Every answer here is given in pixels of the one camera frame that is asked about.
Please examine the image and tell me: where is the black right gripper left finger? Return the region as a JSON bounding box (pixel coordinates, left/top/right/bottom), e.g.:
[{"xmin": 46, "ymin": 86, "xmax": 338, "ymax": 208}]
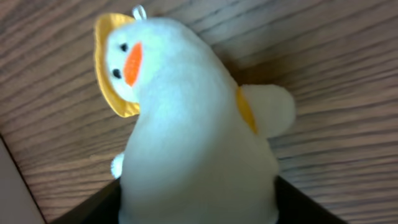
[{"xmin": 51, "ymin": 179, "xmax": 121, "ymax": 224}]

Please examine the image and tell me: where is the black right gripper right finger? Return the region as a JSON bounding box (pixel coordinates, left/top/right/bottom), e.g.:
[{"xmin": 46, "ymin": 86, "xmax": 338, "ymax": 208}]
[{"xmin": 275, "ymin": 176, "xmax": 347, "ymax": 224}]

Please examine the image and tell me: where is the white plush duck toy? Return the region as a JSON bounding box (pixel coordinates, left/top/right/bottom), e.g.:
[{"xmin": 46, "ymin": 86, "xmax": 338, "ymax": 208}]
[{"xmin": 94, "ymin": 5, "xmax": 296, "ymax": 224}]

